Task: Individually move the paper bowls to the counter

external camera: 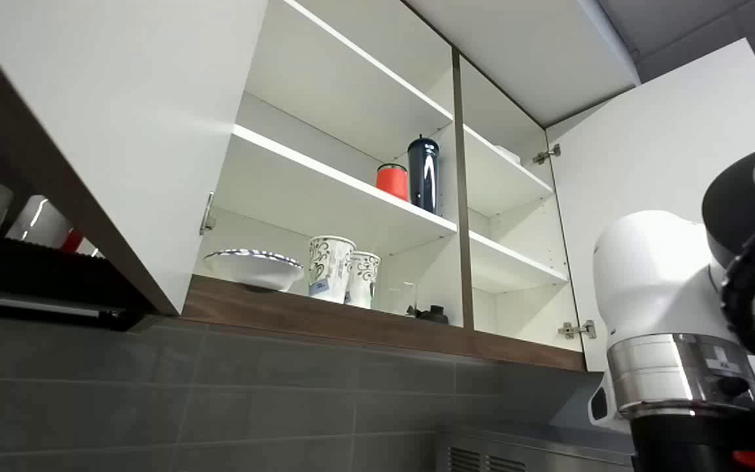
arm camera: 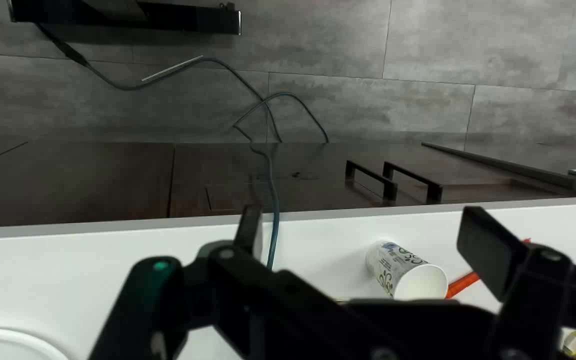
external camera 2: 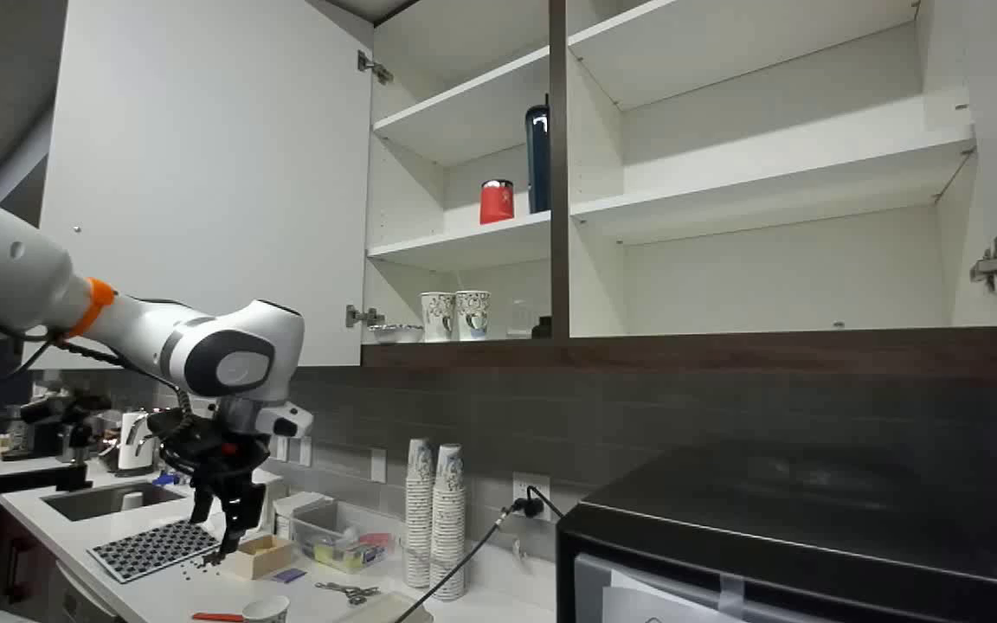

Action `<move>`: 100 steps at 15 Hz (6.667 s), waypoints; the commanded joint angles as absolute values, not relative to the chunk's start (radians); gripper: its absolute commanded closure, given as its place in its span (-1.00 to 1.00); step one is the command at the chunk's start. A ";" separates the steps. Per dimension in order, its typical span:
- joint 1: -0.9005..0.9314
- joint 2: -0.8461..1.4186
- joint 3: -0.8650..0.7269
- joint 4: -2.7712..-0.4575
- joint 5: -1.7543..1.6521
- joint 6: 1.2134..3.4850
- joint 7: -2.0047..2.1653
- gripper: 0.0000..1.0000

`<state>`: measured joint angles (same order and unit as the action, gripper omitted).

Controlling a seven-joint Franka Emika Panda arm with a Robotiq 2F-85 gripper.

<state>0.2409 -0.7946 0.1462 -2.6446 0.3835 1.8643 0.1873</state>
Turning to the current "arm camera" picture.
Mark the black appliance top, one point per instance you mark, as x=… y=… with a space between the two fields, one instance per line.
x=155 y=14

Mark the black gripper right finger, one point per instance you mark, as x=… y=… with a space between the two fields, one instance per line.
x=479 y=224

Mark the black handle right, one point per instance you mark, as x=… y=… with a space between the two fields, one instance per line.
x=432 y=188

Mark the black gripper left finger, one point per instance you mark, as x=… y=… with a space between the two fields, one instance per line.
x=249 y=234

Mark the orange pen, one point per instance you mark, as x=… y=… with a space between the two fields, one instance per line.
x=463 y=285

